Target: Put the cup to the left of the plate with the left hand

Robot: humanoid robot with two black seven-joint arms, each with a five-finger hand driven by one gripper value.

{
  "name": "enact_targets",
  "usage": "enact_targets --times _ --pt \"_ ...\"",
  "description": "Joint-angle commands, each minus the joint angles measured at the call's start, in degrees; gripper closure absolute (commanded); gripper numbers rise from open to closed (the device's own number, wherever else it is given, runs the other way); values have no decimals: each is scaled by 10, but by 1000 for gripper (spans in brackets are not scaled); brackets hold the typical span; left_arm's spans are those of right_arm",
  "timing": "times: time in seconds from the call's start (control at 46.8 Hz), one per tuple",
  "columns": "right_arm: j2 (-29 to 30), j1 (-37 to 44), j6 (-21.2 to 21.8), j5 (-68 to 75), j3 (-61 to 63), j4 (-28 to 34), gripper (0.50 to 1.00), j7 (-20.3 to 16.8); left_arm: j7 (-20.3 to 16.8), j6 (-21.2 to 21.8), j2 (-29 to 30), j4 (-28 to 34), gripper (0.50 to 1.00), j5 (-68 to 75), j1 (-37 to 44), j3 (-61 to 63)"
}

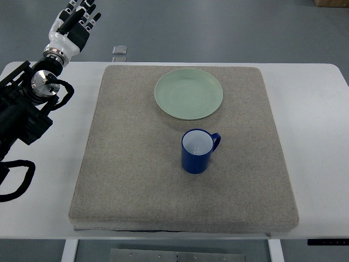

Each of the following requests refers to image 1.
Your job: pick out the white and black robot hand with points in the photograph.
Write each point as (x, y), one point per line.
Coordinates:
(71, 30)

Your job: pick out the blue mug white inside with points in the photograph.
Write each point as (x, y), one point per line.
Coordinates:
(197, 148)

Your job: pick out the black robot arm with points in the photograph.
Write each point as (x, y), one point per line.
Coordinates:
(28, 94)

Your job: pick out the upper floor socket plate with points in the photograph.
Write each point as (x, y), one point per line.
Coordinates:
(119, 50)

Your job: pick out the floor socket plate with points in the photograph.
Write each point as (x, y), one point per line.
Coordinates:
(119, 50)
(119, 59)

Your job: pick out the lower floor socket plate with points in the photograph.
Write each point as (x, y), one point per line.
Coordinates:
(119, 59)

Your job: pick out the light green plate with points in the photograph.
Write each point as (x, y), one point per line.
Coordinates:
(188, 94)

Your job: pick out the beige fabric mat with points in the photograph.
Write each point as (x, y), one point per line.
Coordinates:
(131, 177)

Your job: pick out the left white table leg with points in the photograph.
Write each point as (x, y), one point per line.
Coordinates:
(69, 250)

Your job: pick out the white table leg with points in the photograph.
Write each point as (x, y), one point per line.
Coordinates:
(275, 250)
(69, 250)

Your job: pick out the cardboard box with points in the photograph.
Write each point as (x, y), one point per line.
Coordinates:
(332, 3)

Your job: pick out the right white table leg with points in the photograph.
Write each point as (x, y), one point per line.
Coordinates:
(275, 250)

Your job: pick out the black table control panel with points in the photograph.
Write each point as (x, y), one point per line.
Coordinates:
(328, 242)

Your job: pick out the metal base plate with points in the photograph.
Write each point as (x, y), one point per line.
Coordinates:
(151, 255)

